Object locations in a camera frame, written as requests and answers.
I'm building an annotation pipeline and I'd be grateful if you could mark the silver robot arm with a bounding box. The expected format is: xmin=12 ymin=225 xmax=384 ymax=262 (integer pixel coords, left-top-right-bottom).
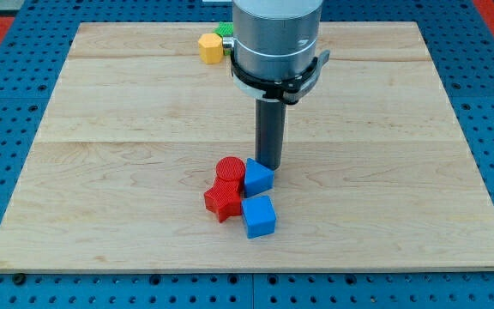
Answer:
xmin=232 ymin=0 xmax=323 ymax=81

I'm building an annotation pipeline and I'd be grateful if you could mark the wooden board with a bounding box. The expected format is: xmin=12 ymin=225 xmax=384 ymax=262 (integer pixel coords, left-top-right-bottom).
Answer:
xmin=0 ymin=22 xmax=494 ymax=274

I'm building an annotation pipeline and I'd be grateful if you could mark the red cylinder block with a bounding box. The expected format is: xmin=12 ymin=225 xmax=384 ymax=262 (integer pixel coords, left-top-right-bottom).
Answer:
xmin=215 ymin=156 xmax=246 ymax=181

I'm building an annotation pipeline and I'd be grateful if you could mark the blue triangle block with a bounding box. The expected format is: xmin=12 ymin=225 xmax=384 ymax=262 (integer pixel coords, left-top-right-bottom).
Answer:
xmin=244 ymin=158 xmax=274 ymax=197

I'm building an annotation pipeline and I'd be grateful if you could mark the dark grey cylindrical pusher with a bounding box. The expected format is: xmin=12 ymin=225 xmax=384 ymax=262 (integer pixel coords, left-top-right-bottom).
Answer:
xmin=255 ymin=100 xmax=286 ymax=170

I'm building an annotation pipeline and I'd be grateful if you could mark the red star block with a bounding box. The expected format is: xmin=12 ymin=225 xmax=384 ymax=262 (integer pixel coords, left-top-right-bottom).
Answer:
xmin=203 ymin=178 xmax=243 ymax=223

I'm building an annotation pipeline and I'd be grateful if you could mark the blue cube block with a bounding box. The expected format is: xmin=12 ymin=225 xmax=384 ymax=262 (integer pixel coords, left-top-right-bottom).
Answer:
xmin=241 ymin=196 xmax=277 ymax=239

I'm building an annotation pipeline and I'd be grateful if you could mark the yellow hexagon block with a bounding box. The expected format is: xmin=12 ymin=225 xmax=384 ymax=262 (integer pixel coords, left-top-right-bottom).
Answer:
xmin=198 ymin=33 xmax=224 ymax=64

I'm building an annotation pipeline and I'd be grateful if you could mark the green block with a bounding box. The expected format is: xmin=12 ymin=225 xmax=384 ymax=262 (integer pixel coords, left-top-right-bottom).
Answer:
xmin=213 ymin=21 xmax=234 ymax=56

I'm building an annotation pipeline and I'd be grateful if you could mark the black clamp ring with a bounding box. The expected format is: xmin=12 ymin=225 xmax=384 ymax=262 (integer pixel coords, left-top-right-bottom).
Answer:
xmin=229 ymin=49 xmax=331 ymax=106

